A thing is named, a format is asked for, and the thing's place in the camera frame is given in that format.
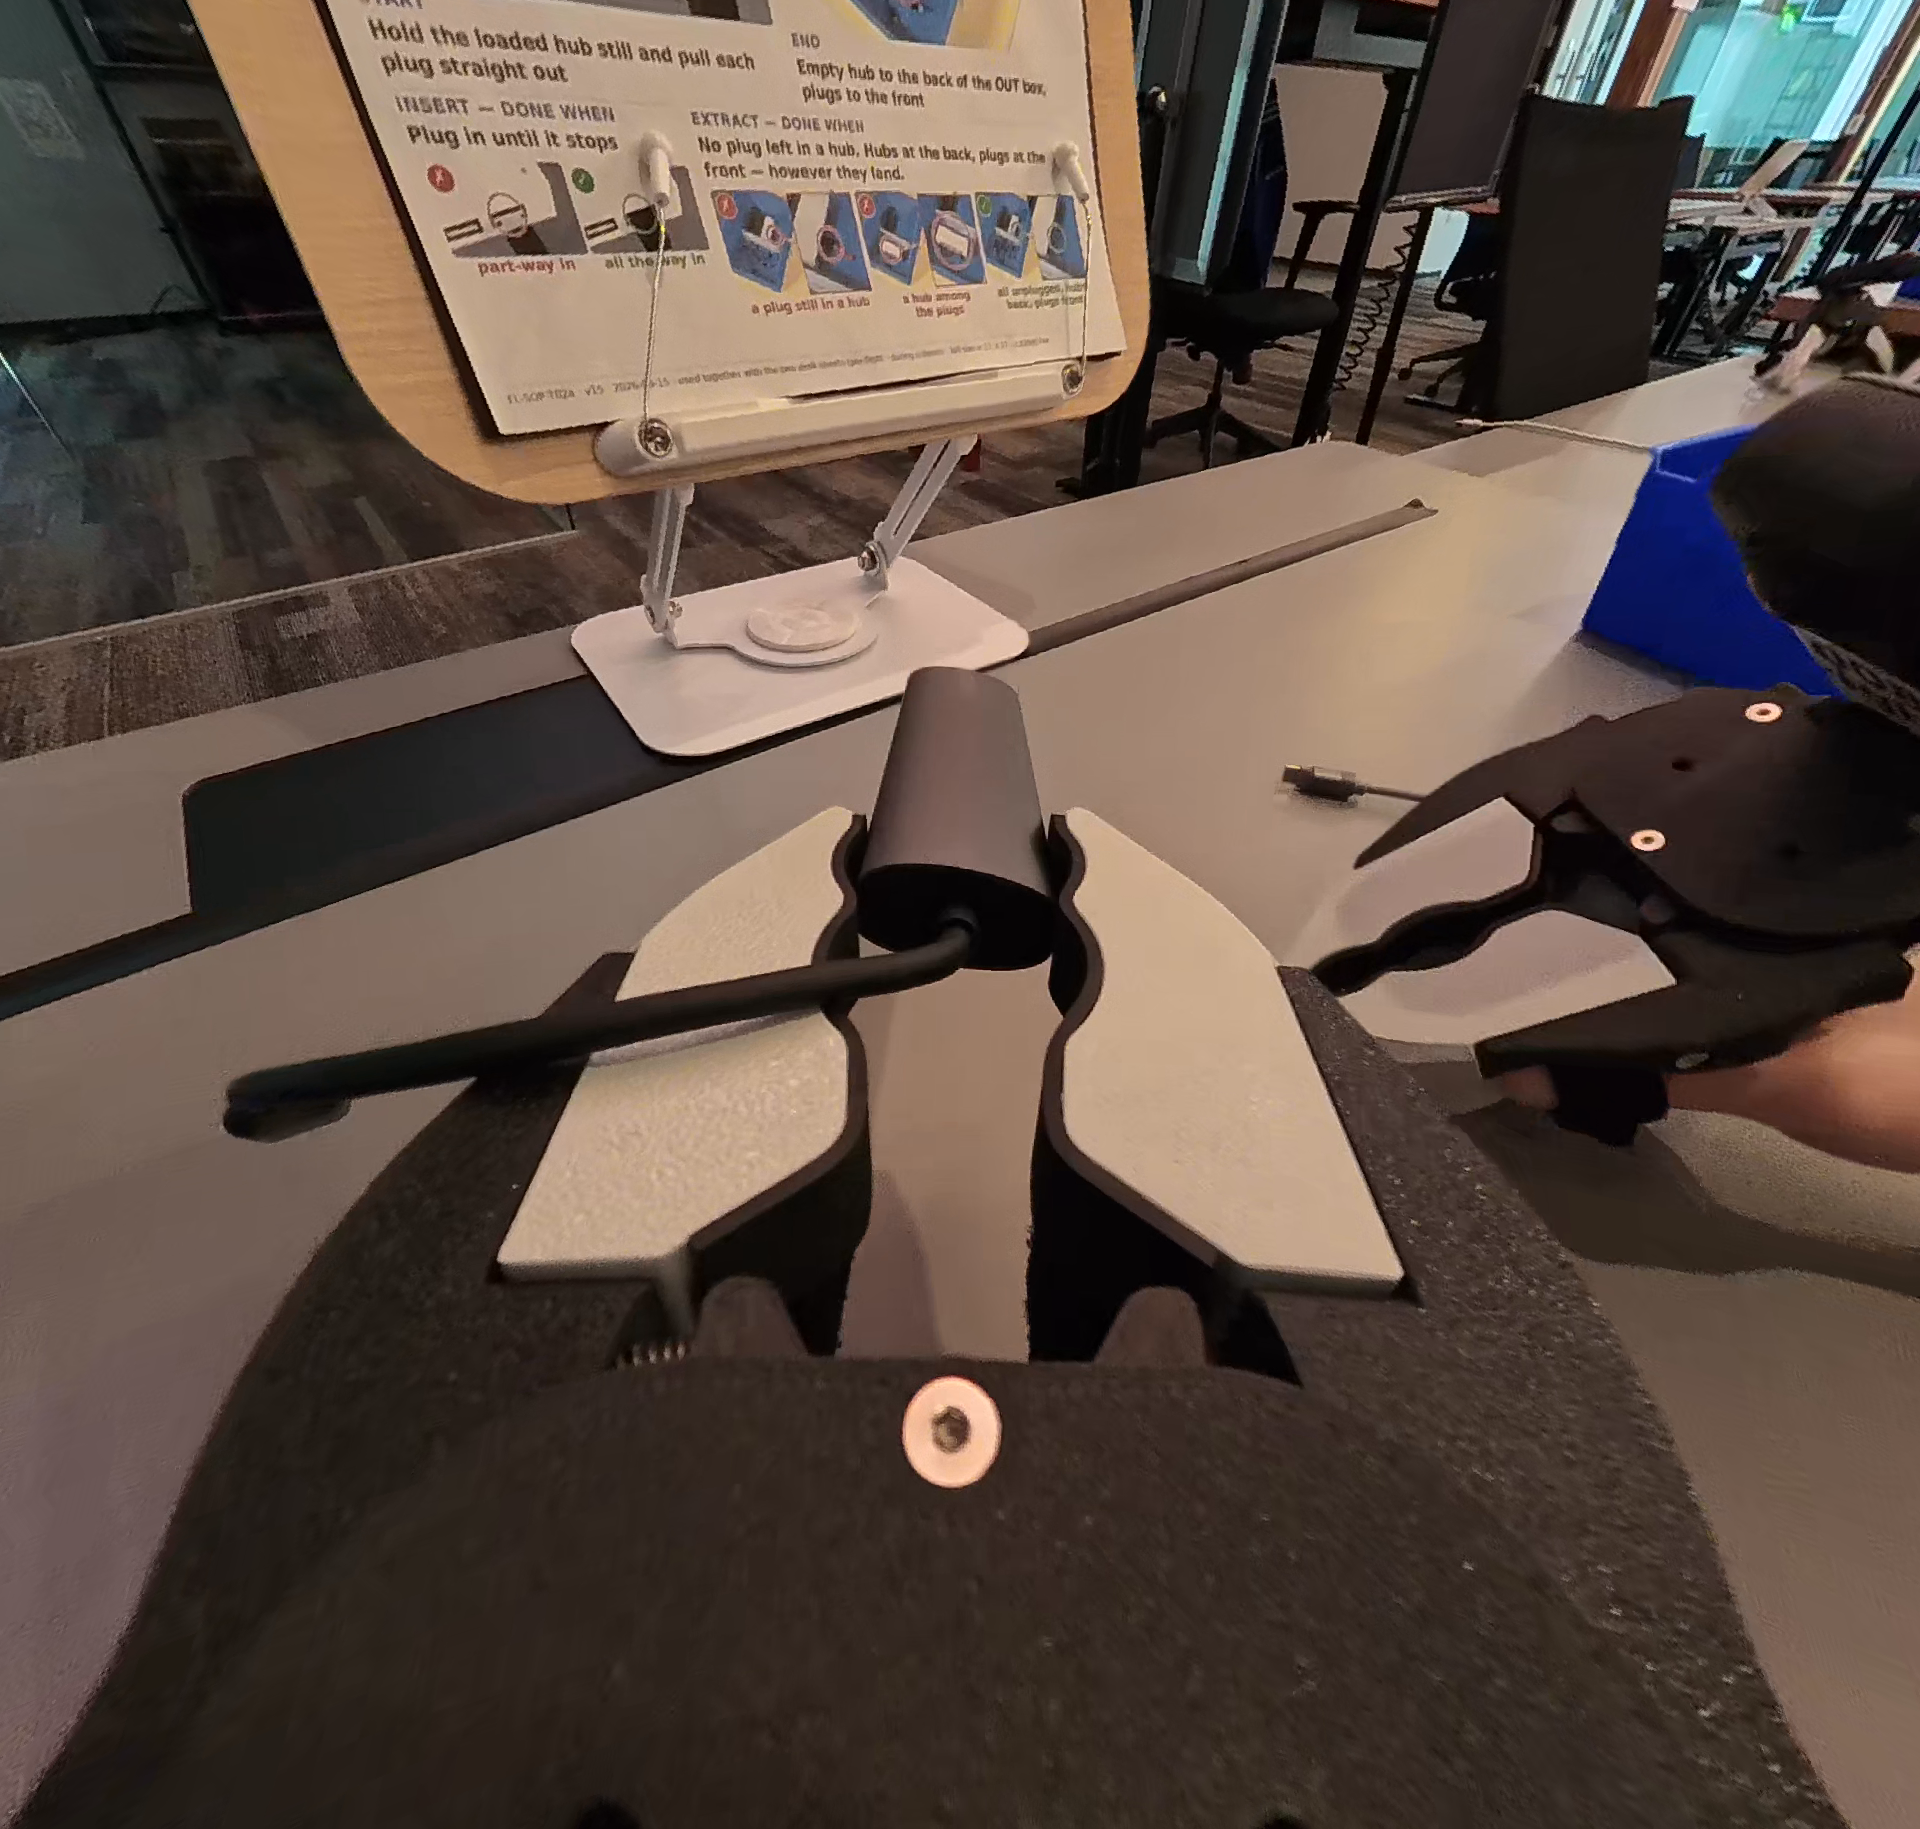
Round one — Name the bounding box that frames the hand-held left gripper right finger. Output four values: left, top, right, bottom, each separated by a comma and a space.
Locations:
1038, 804, 1407, 1294

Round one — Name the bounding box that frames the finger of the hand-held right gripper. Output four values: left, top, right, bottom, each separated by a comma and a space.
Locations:
1310, 871, 1673, 999
1350, 765, 1550, 873

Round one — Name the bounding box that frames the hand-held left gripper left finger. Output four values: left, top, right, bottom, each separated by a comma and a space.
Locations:
494, 804, 873, 1337

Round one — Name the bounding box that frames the silver usb cable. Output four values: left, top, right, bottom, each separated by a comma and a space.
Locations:
1279, 759, 1426, 812

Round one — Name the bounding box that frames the black hub cable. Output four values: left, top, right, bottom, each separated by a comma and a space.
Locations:
222, 921, 979, 1143

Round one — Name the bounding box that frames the person's right hand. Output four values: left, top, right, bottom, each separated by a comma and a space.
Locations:
1500, 997, 1920, 1173

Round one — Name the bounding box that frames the blue plastic bin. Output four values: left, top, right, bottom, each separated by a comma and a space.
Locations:
1579, 424, 1849, 700

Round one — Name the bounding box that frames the black mesh swivel chair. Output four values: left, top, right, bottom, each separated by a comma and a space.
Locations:
1154, 196, 1349, 469

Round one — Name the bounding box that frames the black computer monitor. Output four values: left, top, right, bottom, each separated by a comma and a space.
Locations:
1384, 0, 1583, 213

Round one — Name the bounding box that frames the black framed cabinet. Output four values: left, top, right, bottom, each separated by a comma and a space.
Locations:
1129, 0, 1310, 304

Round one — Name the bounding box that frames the printed instruction sheet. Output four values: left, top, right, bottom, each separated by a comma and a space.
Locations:
284, 0, 1132, 438

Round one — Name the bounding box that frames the thin white cable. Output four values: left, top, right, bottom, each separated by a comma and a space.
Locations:
1452, 415, 1662, 454

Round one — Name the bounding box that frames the black coiled cord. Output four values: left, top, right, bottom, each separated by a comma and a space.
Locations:
1339, 206, 1429, 393

